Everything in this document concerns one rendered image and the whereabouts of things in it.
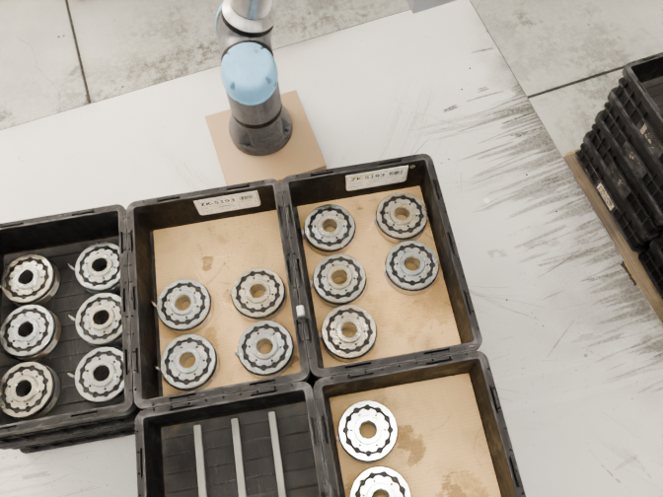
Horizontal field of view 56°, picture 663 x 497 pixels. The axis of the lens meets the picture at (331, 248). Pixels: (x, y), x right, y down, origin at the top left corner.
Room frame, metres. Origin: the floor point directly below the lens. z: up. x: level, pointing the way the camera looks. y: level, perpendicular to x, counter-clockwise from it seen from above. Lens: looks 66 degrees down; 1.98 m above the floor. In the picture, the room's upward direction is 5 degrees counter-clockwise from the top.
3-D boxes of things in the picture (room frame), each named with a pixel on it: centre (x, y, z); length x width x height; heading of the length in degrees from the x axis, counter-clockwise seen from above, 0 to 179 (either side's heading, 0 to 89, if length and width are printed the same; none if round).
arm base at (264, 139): (0.89, 0.14, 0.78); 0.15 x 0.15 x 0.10
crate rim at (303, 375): (0.42, 0.22, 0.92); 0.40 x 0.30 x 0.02; 5
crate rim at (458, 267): (0.44, -0.08, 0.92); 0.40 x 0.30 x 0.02; 5
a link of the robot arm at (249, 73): (0.90, 0.14, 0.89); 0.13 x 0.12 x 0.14; 6
